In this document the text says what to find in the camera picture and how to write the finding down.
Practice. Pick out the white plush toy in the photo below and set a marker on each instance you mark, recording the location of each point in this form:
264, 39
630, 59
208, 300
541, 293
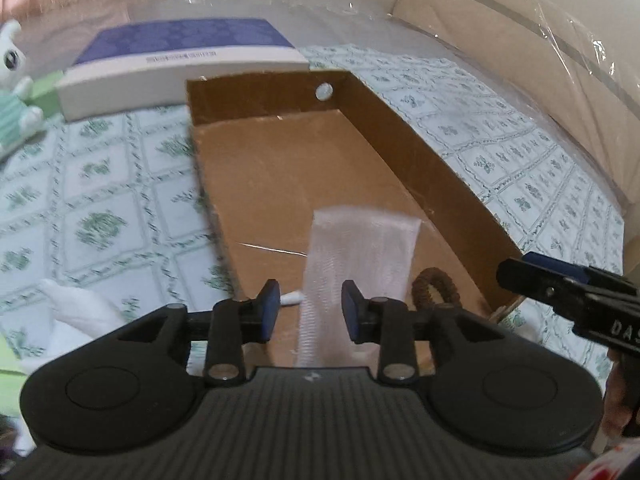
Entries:
12, 95

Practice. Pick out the blue and white box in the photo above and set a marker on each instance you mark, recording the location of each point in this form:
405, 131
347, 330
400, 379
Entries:
185, 60

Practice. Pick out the plastic-wrapped beige headboard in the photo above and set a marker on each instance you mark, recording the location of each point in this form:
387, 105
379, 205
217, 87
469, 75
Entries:
540, 35

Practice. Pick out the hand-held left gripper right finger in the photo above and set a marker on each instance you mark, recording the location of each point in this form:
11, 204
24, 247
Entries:
351, 310

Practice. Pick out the green box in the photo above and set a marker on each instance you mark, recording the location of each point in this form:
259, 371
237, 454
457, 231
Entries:
46, 94

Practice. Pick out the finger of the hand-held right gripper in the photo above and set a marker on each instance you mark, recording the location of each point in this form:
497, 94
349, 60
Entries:
537, 275

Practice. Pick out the white cloth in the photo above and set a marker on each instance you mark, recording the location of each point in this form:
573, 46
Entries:
80, 310

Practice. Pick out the person's right hand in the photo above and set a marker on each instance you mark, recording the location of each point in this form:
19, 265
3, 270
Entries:
622, 400

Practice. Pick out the green patterned bed sheet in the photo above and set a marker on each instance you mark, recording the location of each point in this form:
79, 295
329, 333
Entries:
110, 195

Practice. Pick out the white mesh cloth strip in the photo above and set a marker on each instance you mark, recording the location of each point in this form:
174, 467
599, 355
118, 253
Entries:
350, 260

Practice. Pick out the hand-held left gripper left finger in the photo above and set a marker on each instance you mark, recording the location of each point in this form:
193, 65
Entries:
270, 307

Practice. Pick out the brown cardboard box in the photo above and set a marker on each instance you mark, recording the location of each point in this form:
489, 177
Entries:
320, 175

